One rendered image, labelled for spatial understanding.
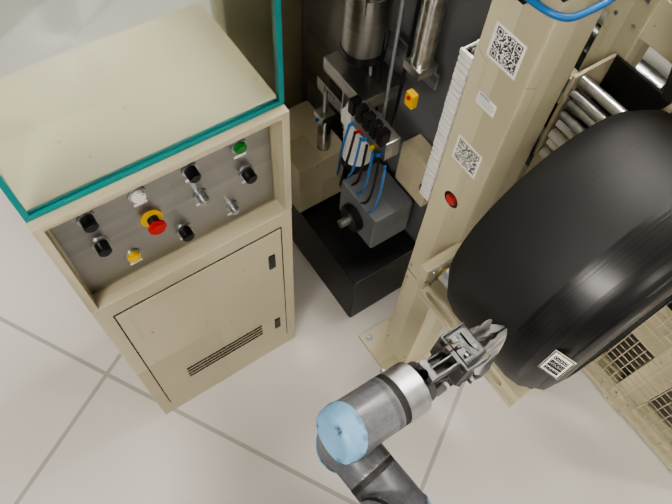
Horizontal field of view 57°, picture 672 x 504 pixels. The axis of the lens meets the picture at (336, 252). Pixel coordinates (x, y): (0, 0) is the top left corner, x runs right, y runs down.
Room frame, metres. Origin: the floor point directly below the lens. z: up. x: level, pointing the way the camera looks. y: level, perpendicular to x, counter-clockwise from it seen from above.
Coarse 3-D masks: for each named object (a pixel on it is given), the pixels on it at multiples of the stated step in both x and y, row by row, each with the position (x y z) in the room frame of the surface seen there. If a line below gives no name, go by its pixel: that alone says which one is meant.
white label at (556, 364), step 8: (560, 352) 0.40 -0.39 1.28; (544, 360) 0.39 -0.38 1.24; (552, 360) 0.39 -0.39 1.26; (560, 360) 0.39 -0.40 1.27; (568, 360) 0.38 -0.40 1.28; (544, 368) 0.38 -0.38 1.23; (552, 368) 0.38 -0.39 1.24; (560, 368) 0.38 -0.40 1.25; (568, 368) 0.38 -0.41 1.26; (552, 376) 0.37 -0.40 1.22; (560, 376) 0.37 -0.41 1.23
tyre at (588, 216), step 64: (640, 128) 0.74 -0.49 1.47; (512, 192) 0.65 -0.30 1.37; (576, 192) 0.61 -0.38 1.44; (640, 192) 0.61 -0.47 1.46; (512, 256) 0.54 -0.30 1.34; (576, 256) 0.51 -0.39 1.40; (640, 256) 0.50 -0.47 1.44; (512, 320) 0.46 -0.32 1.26; (576, 320) 0.43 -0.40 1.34; (640, 320) 0.60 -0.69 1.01
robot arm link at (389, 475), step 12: (384, 468) 0.20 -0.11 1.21; (396, 468) 0.20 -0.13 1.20; (372, 480) 0.18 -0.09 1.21; (384, 480) 0.18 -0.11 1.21; (396, 480) 0.18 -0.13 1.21; (408, 480) 0.18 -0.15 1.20; (360, 492) 0.16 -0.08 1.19; (372, 492) 0.16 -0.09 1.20; (384, 492) 0.16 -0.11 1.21; (396, 492) 0.16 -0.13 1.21; (408, 492) 0.16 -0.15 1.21; (420, 492) 0.17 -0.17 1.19
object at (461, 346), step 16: (448, 336) 0.39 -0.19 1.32; (464, 336) 0.39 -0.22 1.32; (432, 352) 0.38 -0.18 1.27; (448, 352) 0.36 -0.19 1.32; (464, 352) 0.37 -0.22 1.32; (480, 352) 0.37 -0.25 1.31; (416, 368) 0.33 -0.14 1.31; (432, 368) 0.33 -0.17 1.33; (448, 368) 0.33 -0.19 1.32; (464, 368) 0.34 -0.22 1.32; (432, 384) 0.31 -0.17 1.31; (432, 400) 0.29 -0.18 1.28
